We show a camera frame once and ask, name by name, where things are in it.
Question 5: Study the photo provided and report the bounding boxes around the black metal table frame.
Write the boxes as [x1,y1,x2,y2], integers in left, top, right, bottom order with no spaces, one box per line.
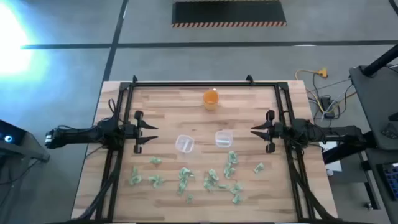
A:
[71,74,341,224]

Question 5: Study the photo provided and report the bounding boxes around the black power strip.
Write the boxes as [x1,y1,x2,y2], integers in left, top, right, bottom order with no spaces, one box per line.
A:
[320,95,336,119]

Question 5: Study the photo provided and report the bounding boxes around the black hazard-striped floor mat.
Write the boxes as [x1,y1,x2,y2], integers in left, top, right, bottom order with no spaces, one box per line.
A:
[171,0,287,28]

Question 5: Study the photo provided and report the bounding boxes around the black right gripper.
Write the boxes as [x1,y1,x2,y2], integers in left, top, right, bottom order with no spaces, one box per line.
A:
[251,109,292,154]

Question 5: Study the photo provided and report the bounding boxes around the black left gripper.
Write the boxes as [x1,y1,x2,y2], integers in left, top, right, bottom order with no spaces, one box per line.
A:
[123,110,159,154]

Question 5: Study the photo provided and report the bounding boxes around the white paper sheet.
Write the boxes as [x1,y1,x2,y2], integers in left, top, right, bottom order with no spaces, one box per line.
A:
[318,141,343,174]

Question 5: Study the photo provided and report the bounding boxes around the clear plastic container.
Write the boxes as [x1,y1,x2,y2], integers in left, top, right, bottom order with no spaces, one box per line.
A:
[214,129,234,149]
[175,134,196,154]

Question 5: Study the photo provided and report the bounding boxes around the black pole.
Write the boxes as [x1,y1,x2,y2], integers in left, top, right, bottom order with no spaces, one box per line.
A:
[362,44,398,78]

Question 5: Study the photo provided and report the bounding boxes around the yellow extension cord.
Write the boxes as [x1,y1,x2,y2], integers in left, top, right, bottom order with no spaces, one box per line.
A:
[294,67,329,108]

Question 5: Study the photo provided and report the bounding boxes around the black cart stand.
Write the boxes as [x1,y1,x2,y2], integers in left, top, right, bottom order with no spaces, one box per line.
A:
[322,130,382,211]

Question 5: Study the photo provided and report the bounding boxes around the grey cart top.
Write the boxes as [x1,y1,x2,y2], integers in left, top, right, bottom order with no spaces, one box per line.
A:
[348,64,398,150]

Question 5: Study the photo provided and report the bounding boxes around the black blue-lit keyboard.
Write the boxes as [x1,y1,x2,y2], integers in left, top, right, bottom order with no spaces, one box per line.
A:
[377,161,398,202]

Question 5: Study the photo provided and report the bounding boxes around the yellow orange cup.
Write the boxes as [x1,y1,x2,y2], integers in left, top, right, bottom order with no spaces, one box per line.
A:
[202,88,220,111]

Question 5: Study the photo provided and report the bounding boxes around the grey console with blue light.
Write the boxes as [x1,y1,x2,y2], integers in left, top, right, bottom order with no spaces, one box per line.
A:
[0,119,50,163]

